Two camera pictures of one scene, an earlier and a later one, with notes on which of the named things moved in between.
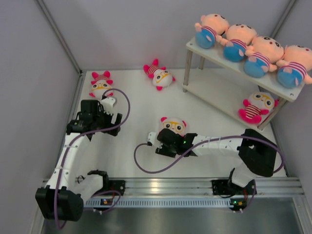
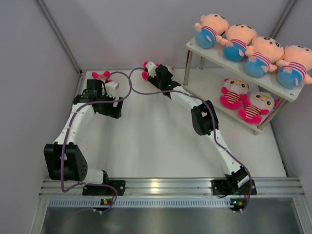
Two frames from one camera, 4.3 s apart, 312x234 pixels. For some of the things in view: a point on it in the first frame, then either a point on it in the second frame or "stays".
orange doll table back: x=208 y=32 stays
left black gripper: x=109 y=117 to x=112 y=111
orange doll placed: x=263 y=56 stays
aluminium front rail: x=178 y=186 stays
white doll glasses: x=258 y=104 stays
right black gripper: x=163 y=150 to x=153 y=80
